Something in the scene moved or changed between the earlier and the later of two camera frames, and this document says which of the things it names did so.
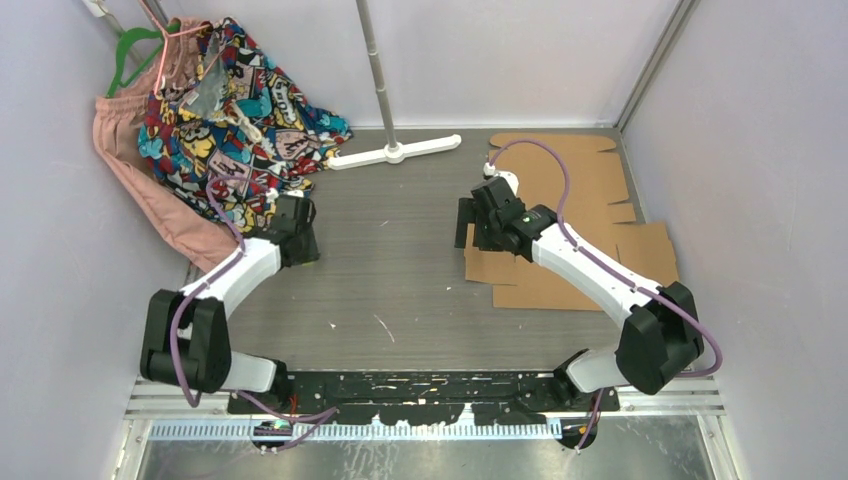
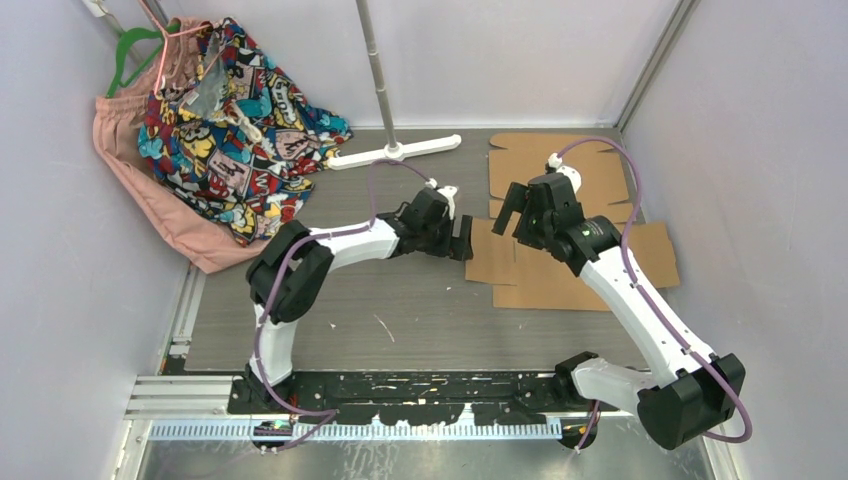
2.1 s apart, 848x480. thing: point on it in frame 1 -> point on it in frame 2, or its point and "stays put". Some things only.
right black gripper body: x=485 y=232 -> x=531 y=228
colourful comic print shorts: x=229 y=111 stays put
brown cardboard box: x=578 y=184 stays put
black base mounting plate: x=427 y=398 stays put
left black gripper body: x=309 y=251 -> x=437 y=238
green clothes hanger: x=128 y=35 stays put
